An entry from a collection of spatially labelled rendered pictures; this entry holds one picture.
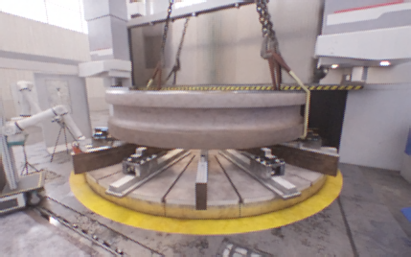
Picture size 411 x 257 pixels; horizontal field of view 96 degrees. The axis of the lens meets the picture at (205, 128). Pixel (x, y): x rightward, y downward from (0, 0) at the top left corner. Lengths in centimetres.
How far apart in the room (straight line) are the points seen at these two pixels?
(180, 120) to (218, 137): 69
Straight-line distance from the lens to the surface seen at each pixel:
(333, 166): 394
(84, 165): 408
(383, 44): 371
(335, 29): 410
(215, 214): 287
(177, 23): 699
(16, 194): 397
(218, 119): 302
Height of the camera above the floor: 178
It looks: 12 degrees down
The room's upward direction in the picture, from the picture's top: straight up
